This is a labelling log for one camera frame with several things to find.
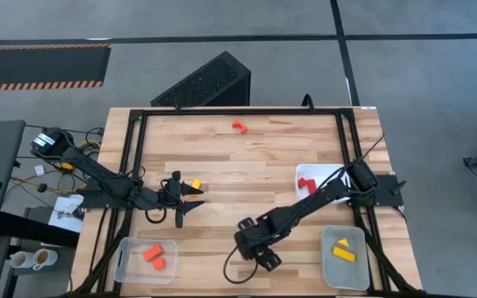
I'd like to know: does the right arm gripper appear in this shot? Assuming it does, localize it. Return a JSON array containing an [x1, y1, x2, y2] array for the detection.
[[233, 217, 283, 273]]

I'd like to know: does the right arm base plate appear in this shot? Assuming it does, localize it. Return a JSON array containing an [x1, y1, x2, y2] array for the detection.
[[348, 173, 406, 209]]

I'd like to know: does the yellow floor cable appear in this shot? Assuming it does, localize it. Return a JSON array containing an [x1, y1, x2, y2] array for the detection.
[[10, 139, 103, 196]]

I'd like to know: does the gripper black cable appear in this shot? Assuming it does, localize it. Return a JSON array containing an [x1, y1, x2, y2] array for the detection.
[[222, 243, 261, 286], [144, 205, 168, 225]]

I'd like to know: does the white printed paper sheet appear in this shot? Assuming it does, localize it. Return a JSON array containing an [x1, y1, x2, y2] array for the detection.
[[47, 194, 86, 234]]

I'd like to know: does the grey right plastic bin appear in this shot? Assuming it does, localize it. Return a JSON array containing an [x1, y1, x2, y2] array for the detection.
[[320, 224, 371, 291]]

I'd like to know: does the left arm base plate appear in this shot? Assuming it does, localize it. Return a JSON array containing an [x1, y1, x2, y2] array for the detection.
[[77, 188, 140, 210]]

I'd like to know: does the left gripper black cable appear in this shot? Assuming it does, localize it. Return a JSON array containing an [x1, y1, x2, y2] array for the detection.
[[144, 205, 168, 225]]

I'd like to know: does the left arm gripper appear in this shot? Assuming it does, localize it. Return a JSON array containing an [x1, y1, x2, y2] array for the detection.
[[158, 170, 206, 229]]

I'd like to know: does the clear plastic bin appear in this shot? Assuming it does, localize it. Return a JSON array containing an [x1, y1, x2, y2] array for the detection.
[[113, 237, 180, 286]]

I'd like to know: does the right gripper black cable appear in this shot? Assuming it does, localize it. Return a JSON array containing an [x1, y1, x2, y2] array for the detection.
[[222, 243, 261, 286]]

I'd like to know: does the white plastic bin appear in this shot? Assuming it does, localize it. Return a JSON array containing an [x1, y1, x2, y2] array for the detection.
[[295, 163, 354, 205]]

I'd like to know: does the black hazard-striped floor mat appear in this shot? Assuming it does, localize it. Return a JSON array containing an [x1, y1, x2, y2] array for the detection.
[[0, 43, 113, 93]]

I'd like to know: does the yellow bar block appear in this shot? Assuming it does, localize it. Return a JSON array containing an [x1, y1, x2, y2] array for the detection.
[[331, 246, 357, 263]]

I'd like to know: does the black aluminium table frame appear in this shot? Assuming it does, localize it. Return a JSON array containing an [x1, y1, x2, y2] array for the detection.
[[70, 107, 426, 298]]

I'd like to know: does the red bar block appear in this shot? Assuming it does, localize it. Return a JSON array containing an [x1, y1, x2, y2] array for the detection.
[[142, 243, 165, 262]]

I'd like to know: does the black perforated computer case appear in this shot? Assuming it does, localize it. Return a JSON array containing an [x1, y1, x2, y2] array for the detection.
[[150, 50, 253, 108]]

